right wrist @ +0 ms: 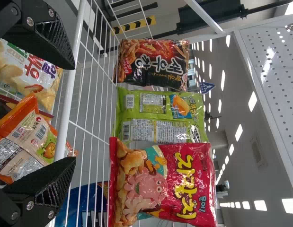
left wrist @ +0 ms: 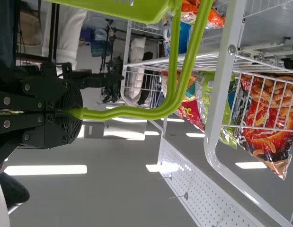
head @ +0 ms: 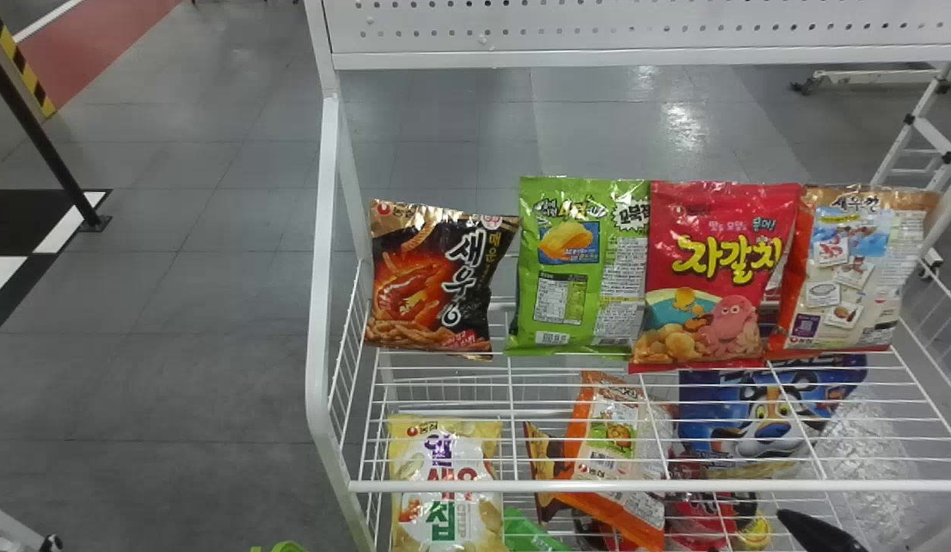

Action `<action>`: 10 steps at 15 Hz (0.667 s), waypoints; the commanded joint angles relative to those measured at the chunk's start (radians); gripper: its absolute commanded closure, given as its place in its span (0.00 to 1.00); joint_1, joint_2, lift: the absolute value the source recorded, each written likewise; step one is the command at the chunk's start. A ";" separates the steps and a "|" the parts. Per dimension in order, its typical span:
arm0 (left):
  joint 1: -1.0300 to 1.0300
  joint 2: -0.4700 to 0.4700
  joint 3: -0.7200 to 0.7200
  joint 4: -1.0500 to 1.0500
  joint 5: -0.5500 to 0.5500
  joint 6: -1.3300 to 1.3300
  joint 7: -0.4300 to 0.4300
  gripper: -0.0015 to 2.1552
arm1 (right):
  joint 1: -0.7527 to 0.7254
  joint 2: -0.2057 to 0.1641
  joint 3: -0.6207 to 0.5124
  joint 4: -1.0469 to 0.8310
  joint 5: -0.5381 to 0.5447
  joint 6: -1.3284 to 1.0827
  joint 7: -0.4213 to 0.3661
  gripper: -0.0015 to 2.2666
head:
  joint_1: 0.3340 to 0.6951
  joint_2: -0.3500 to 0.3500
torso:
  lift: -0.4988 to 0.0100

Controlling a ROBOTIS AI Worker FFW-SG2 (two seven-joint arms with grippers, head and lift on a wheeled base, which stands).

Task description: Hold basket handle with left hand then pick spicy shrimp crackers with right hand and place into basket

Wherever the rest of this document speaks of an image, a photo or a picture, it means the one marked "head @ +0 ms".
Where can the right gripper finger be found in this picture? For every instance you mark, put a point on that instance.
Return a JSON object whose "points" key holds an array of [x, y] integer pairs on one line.
{"points": [[824, 537]]}

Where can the beige snack packet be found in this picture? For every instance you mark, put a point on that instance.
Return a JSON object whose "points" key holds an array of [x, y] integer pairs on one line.
{"points": [[851, 276]]}

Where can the green snack packet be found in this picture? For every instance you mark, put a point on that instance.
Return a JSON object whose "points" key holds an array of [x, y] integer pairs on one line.
{"points": [[529, 537], [575, 268]]}

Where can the blue cereal bag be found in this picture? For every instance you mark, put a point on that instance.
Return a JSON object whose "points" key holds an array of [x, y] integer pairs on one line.
{"points": [[759, 422]]}

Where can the yellow snack packet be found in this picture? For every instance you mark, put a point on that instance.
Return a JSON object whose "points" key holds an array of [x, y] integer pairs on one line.
{"points": [[445, 475]]}

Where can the white metal frame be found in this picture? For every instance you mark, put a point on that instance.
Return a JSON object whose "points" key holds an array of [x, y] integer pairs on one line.
{"points": [[916, 130]]}

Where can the green basket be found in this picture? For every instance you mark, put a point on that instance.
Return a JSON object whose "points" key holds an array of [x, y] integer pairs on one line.
{"points": [[280, 547]]}

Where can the orange snack packet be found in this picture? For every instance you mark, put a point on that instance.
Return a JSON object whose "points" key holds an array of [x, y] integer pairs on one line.
{"points": [[613, 437]]}

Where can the yellow black striped post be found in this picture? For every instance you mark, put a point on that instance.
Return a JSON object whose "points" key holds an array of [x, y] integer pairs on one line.
{"points": [[31, 130]]}

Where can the black snack packet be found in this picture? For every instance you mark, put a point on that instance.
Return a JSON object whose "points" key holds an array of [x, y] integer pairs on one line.
{"points": [[433, 280]]}

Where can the red snack packet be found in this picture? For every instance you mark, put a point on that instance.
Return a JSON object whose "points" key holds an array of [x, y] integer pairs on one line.
{"points": [[705, 517], [713, 253]]}

